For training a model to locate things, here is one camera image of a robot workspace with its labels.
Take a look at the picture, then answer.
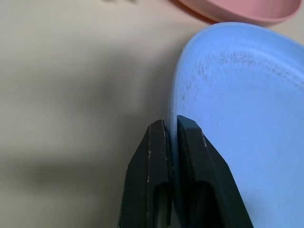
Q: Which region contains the blue plate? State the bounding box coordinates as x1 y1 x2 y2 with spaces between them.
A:
167 22 304 228

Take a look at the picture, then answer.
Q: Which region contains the pink plate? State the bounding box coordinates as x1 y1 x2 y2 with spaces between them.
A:
170 0 304 27

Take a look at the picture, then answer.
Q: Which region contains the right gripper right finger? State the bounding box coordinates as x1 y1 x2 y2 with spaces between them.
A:
174 114 254 228

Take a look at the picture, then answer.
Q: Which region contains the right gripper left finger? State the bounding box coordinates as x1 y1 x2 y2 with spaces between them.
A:
118 119 173 228

